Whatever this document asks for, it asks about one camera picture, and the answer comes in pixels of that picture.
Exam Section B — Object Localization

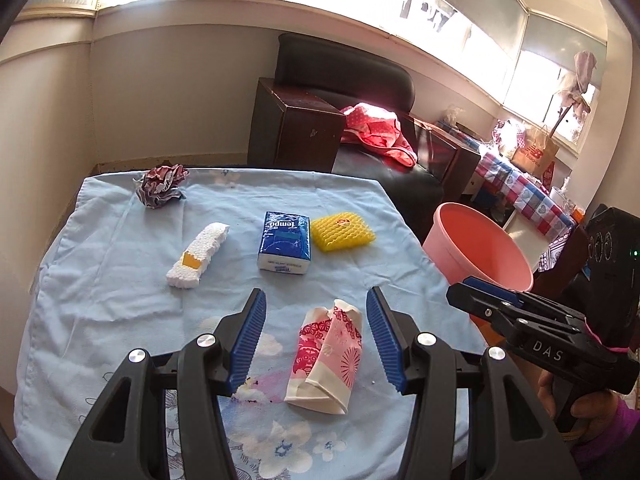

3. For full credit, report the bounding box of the person's right hand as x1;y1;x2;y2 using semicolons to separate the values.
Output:
537;370;620;442

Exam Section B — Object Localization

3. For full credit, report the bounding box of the purple sleeve right forearm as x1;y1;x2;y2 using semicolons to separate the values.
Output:
573;399;639;479

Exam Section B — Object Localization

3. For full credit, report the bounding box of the blue tempo tissue pack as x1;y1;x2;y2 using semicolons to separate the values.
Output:
257;210;311;275

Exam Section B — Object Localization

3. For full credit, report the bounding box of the pink plastic trash bin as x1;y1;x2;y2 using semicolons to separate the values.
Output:
422;203;534;292

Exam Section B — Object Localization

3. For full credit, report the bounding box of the checkered cloth side table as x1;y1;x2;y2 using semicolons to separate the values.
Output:
437;120;577;271

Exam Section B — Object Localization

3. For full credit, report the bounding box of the brown paper shopping bag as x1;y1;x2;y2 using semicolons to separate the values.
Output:
511;127;559;179

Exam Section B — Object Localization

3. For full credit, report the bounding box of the red polka dot cloth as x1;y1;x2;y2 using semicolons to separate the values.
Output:
341;102;418;169

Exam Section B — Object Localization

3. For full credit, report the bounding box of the red white paper ball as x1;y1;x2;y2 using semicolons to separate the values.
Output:
134;164;190;209

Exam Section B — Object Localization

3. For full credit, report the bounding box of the yellow foam fruit net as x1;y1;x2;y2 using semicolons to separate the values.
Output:
310;211;376;252

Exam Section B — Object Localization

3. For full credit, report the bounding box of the red pink patterned paper bag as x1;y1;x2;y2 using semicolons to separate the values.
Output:
284;299;362;415

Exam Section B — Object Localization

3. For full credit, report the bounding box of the black leather armchair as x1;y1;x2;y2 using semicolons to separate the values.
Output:
247;32;480;240

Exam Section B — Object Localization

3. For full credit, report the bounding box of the light blue floral tablecloth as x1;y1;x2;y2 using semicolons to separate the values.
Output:
14;169;485;479

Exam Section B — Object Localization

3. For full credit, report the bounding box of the white foam piece orange label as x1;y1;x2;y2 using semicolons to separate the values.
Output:
166;222;230;289

